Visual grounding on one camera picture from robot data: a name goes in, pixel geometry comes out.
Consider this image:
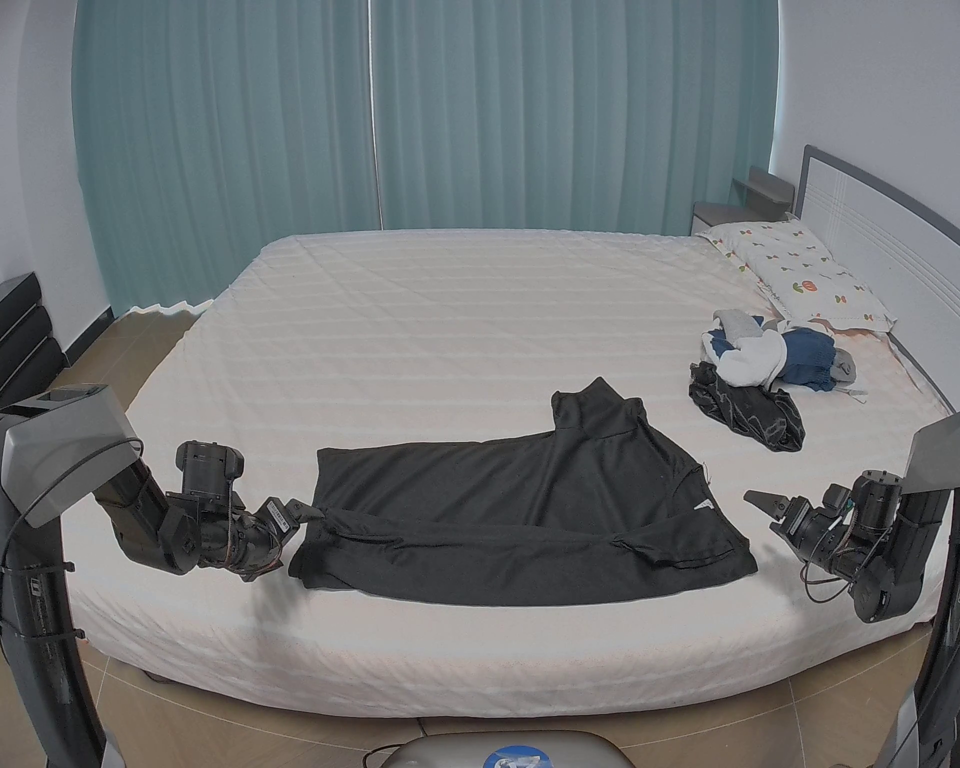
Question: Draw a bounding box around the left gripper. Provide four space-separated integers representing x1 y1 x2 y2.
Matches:
232 504 303 583

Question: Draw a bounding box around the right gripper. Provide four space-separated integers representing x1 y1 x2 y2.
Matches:
744 489 838 564

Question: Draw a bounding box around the black T-shirt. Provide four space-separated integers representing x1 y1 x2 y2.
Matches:
288 377 757 607

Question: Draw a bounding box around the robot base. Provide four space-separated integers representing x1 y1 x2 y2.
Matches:
378 731 639 768

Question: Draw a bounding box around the pile of clothes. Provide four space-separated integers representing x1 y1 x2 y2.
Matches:
699 309 871 402

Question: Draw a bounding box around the bed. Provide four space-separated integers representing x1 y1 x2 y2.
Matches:
60 144 960 717

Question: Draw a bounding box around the black satin garment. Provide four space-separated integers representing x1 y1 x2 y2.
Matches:
688 361 806 455

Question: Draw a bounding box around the white printed pillow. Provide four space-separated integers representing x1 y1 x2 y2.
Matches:
696 219 897 333

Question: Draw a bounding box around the grey bedside table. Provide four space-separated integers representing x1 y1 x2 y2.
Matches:
691 166 796 237

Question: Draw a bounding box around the black chest of drawers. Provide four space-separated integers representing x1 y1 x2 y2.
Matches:
0 272 69 414

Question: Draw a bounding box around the blue-green curtain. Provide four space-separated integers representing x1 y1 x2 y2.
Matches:
71 0 384 320
371 0 781 237

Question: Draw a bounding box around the black cable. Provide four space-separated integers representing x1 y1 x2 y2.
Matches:
363 716 430 768
18 437 144 526

